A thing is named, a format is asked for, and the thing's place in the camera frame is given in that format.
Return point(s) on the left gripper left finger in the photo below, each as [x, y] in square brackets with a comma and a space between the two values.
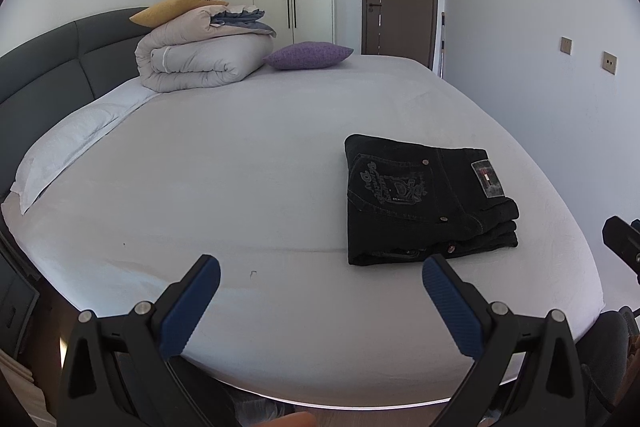
[182, 305]

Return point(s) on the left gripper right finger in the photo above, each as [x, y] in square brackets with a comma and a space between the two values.
[466, 314]

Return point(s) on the black denim pants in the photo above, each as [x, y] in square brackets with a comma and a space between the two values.
[407, 202]

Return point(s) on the person's leg black trousers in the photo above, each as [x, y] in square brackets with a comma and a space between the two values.
[609, 359]

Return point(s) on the white bed mattress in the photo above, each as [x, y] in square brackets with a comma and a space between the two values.
[255, 174]

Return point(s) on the dark nightstand drawers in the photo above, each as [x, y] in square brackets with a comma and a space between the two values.
[18, 295]

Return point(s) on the white flat pillow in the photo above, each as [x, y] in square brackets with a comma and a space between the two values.
[70, 138]

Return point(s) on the grey upholstered headboard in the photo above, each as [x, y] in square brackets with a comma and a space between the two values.
[45, 79]

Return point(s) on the folded beige duvet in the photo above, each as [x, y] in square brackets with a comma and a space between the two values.
[189, 53]

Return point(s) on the purple pillow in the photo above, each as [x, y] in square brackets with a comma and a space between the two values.
[308, 55]

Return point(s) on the yellow pillow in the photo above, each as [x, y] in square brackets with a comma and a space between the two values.
[163, 12]

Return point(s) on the folded blue grey blanket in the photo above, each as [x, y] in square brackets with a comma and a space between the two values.
[243, 17]

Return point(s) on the lower wall socket plate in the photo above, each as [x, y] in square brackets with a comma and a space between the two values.
[609, 62]

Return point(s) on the upper wall switch plate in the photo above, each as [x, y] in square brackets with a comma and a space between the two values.
[566, 45]

